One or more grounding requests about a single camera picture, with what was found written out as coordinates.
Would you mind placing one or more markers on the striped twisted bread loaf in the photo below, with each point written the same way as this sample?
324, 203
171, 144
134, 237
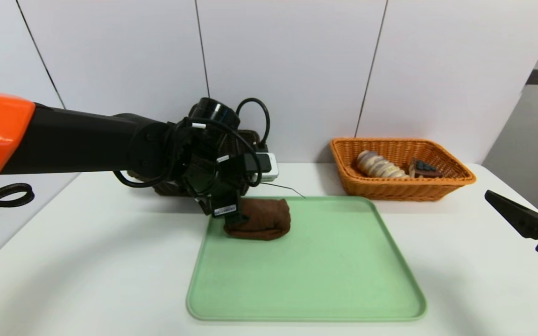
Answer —
381, 167

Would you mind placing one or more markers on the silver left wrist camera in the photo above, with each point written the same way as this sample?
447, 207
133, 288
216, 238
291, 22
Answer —
269, 165

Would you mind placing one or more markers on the dark brown wicker basket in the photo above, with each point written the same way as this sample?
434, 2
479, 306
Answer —
252, 137

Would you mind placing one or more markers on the dark grey wall bracket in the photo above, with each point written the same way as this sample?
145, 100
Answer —
536, 77

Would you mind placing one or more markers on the brown towel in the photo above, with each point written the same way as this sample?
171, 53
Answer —
269, 219

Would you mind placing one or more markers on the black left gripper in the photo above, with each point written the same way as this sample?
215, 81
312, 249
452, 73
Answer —
224, 208

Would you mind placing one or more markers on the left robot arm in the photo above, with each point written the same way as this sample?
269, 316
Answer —
63, 140

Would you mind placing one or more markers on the chocolate blueberry cake slice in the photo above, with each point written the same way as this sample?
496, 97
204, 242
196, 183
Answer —
425, 170

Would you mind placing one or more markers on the light green plastic tray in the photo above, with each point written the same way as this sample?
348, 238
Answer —
320, 270

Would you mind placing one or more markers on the orange wicker basket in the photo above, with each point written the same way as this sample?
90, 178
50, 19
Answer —
390, 190

